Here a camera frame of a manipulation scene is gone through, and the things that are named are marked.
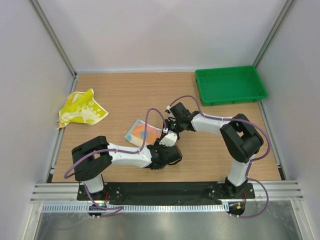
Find blue polka dot towel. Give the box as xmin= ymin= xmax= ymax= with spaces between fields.
xmin=124 ymin=119 xmax=162 ymax=147

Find yellow green patterned towel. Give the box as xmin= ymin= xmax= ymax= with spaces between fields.
xmin=57 ymin=88 xmax=109 ymax=129

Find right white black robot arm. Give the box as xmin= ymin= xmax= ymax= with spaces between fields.
xmin=166 ymin=111 xmax=264 ymax=198

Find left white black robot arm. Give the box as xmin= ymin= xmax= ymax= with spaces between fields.
xmin=65 ymin=136 xmax=175 ymax=200

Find green plastic tray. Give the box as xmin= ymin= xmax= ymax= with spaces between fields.
xmin=195 ymin=65 xmax=268 ymax=106

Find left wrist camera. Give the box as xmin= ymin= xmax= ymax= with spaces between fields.
xmin=158 ymin=130 xmax=183 ymax=166

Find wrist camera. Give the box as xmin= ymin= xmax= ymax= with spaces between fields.
xmin=170 ymin=102 xmax=191 ymax=121
xmin=158 ymin=130 xmax=183 ymax=166

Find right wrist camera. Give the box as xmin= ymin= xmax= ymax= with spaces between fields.
xmin=170 ymin=102 xmax=191 ymax=121

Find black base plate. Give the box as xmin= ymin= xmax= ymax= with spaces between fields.
xmin=90 ymin=181 xmax=256 ymax=204

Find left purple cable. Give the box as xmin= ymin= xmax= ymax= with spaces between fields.
xmin=64 ymin=108 xmax=169 ymax=218

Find purple cable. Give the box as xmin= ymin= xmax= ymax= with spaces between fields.
xmin=64 ymin=108 xmax=169 ymax=218
xmin=166 ymin=95 xmax=272 ymax=220

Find slotted cable duct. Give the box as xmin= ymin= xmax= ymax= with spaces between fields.
xmin=41 ymin=202 xmax=229 ymax=213

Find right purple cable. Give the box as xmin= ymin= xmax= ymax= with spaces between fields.
xmin=166 ymin=95 xmax=272 ymax=220

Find aluminium frame rail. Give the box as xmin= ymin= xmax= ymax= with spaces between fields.
xmin=30 ymin=180 xmax=304 ymax=203

